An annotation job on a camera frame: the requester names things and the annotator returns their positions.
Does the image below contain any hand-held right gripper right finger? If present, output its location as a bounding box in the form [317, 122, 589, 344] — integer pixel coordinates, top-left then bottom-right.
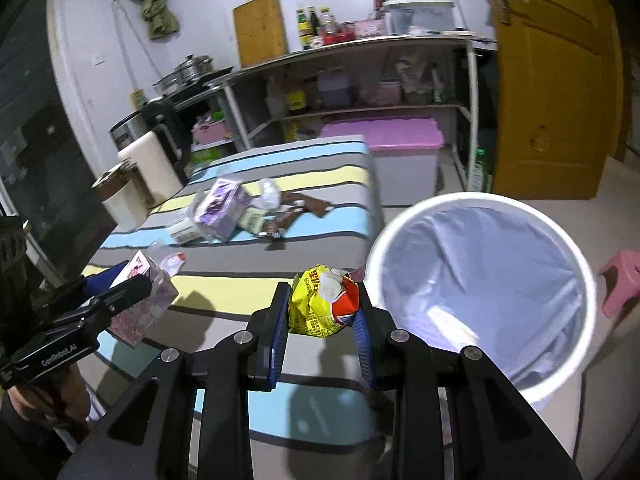
[350, 280, 583, 480]

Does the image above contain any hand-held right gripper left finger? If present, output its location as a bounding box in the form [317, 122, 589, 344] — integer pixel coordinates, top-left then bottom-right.
[57, 281, 293, 480]

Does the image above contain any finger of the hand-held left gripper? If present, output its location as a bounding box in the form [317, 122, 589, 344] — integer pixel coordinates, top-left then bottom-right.
[45, 274, 153, 336]
[37, 259, 132, 311]

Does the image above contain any yellow snack bag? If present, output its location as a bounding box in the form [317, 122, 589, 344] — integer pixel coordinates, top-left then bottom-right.
[290, 266, 361, 337]

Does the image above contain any dark brown snack wrapper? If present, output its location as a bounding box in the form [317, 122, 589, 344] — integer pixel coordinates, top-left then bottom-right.
[252, 205, 302, 240]

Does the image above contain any green printed paper packet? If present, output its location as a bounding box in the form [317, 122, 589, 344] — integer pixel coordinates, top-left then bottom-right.
[237, 207, 272, 234]

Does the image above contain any purple drink carton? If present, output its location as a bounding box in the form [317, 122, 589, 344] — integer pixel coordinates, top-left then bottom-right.
[192, 178, 252, 242]

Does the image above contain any grey bin liner bag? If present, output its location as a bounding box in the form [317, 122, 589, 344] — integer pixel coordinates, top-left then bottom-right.
[379, 206, 585, 392]

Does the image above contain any white round bin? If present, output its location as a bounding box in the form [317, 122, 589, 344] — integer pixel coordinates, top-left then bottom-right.
[364, 192, 599, 480]

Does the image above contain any person's left forearm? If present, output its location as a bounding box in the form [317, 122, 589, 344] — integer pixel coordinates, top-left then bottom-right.
[0, 400, 88, 480]

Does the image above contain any person's left hand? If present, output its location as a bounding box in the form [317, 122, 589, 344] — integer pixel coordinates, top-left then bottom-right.
[0, 367, 92, 431]

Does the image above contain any clear packet with red label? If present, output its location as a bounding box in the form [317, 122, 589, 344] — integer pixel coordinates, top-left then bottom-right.
[149, 240, 189, 277]

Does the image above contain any cream chair with brown top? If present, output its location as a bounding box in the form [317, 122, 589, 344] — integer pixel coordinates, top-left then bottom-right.
[92, 162, 151, 229]

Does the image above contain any cream chair back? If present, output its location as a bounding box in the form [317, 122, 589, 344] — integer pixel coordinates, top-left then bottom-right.
[117, 130, 184, 206]

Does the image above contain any crumpled clear plastic wrapper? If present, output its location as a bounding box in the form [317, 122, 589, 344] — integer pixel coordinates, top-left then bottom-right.
[259, 178, 284, 211]

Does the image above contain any silver rice cooker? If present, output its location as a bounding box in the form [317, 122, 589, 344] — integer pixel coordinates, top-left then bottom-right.
[109, 110, 151, 154]

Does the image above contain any black jug appliance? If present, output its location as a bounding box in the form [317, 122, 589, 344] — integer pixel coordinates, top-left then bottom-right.
[142, 97, 191, 182]

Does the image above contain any dark glass door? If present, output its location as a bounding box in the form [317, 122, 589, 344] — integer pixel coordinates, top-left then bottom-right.
[0, 0, 103, 271]

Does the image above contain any striped cloth-covered table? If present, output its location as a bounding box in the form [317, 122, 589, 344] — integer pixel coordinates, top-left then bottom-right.
[75, 135, 387, 461]

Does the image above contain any pink basket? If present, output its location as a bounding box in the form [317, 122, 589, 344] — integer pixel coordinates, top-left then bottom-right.
[191, 115, 235, 149]

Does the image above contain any green plastic bottle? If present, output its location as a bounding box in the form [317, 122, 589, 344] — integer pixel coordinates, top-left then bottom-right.
[470, 147, 489, 194]

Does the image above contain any storage box with pink lid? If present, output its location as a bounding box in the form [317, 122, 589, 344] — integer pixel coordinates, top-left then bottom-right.
[320, 116, 445, 207]

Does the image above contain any steel steamer pot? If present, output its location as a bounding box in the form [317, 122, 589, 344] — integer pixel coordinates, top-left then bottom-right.
[152, 55, 216, 96]

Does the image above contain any white plastic jug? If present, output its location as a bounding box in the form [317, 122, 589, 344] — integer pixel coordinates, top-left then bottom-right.
[265, 77, 288, 116]

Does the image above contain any oil bottle with yellow label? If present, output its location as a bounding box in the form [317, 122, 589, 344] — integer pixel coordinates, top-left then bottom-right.
[285, 72, 309, 114]

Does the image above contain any grey plastic jug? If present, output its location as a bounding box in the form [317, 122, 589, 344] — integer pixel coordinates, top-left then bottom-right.
[317, 69, 354, 109]

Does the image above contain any pink plastic stool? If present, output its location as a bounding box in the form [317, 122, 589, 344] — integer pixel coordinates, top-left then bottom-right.
[597, 250, 640, 318]

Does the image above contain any green and white packet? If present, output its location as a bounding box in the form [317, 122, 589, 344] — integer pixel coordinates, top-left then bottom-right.
[432, 62, 447, 104]

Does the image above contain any green hanging cloth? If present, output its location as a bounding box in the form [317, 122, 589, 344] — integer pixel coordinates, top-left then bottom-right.
[121, 0, 180, 42]

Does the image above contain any plastic bag on shelf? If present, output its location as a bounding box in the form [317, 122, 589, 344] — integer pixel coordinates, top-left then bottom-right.
[397, 57, 436, 96]

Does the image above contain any wooden cutting board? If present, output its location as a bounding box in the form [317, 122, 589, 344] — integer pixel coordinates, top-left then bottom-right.
[232, 0, 290, 69]

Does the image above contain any white metal shelf unit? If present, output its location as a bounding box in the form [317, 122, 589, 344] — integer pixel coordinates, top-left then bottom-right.
[172, 35, 499, 196]

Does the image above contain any green bottle with yellow label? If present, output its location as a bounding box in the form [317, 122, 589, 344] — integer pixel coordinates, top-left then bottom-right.
[296, 8, 314, 51]

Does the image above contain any yellow wooden door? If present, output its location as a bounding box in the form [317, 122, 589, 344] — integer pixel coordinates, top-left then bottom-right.
[479, 0, 624, 201]

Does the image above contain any clear container with white lid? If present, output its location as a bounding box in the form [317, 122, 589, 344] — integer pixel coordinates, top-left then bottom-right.
[382, 0, 456, 36]

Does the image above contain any brass door handle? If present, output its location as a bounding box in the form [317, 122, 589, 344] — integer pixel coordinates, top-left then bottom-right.
[487, 0, 531, 24]

